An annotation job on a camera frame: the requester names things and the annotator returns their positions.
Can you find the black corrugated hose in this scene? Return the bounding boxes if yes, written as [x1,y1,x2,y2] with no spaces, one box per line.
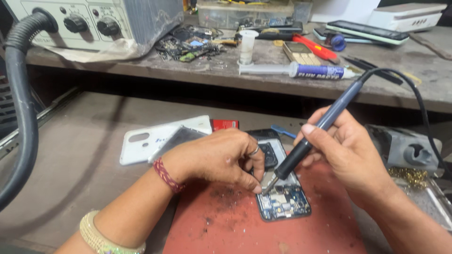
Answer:
[0,8,59,212]

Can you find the smartphone with circuit board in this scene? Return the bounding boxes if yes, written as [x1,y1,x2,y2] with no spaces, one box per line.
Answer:
[245,129,312,222]

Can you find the gold keypad phone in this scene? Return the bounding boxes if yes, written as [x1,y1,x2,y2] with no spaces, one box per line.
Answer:
[282,41,322,66]

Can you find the black soldering iron cable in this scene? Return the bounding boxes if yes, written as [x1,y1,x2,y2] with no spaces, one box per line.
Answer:
[358,67,452,179]

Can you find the grey phone display panel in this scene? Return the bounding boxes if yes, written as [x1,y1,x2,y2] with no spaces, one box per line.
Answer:
[148,126,210,164]

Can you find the small white plastic bottle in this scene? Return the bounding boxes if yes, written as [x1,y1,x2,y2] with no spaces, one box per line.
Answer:
[238,30,260,66]

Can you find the clear plastic parts container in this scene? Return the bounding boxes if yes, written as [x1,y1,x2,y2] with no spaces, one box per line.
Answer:
[196,0,296,30]

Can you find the dark smartphone with pale edge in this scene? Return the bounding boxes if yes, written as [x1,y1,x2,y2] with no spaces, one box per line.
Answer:
[325,20,410,46]

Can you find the red handled tool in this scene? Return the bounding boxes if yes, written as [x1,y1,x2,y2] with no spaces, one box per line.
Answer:
[292,33,339,61]

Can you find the small red packet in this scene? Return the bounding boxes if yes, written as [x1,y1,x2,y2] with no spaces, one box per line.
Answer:
[210,119,240,132]

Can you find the pile of phone circuit boards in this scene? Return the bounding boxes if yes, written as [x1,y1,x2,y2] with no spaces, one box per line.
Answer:
[155,25,227,64]

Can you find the metal rail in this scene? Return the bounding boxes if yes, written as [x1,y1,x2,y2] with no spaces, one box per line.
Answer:
[0,86,84,160]

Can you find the brass wool tip cleaner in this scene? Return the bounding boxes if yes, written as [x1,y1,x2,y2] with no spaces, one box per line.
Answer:
[388,167,429,190]

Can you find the blue ring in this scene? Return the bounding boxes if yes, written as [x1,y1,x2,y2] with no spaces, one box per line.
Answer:
[330,33,347,52]

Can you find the beige hot air rework station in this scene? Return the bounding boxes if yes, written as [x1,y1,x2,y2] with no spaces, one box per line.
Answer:
[4,0,184,52]

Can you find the red work mat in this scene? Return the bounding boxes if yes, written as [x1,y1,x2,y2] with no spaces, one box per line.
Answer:
[162,152,368,254]

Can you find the white phone back cover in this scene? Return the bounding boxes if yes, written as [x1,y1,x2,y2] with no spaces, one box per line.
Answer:
[119,115,213,166]

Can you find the person's right hand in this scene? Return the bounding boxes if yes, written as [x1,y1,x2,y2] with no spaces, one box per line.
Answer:
[293,105,393,209]

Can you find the white electronic device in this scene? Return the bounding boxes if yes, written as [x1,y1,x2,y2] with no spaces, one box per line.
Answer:
[367,3,448,32]

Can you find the white box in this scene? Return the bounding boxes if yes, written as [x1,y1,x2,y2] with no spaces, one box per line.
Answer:
[311,0,381,24]

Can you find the black tweezers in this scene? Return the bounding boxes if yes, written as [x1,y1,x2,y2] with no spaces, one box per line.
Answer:
[342,55,404,85]

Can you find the smartphone with light blue edge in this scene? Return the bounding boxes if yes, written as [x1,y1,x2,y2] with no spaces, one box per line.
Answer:
[312,28,381,45]

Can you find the gold bangle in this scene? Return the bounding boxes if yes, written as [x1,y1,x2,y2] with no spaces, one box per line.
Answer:
[79,210,146,254]

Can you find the metal tray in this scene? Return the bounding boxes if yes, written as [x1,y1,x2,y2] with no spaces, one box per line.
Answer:
[392,176,452,232]

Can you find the grey black soldering iron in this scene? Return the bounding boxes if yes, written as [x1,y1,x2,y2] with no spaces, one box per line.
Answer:
[262,79,365,197]

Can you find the black phone with bare board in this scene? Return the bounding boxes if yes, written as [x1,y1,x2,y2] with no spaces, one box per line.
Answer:
[237,17,304,40]

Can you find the blue plastic pry tool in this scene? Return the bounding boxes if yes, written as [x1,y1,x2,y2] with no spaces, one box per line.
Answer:
[271,124,297,139]

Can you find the grey soldering iron stand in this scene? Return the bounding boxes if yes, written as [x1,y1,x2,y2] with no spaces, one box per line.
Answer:
[365,123,443,175]

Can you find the brown wooden stick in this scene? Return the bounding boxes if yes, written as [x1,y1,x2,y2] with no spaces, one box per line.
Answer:
[409,33,452,61]

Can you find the clear plastic sheet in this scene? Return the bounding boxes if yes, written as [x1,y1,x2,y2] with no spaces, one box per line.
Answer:
[33,35,157,64]

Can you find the red woven wrist thread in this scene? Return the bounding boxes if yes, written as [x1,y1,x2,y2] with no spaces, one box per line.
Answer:
[153,157,186,194]

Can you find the person's left hand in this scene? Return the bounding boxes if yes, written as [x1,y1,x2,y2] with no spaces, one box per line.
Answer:
[162,128,266,195]

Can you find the flux paste syringe blue label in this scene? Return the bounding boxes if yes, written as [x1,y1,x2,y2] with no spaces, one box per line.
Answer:
[238,61,361,80]

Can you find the yellow rubber band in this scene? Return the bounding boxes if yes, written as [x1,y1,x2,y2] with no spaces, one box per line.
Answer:
[403,72,423,87]

